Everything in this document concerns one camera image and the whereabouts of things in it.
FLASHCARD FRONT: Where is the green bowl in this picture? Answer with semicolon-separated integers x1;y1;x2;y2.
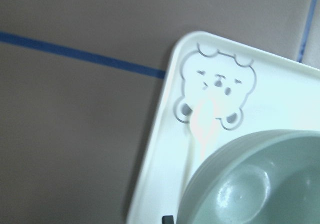
176;130;320;223

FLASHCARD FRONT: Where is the pale green serving tray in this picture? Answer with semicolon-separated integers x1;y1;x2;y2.
126;31;320;223

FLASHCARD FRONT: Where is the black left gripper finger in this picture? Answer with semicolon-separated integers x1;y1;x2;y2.
161;215;174;224

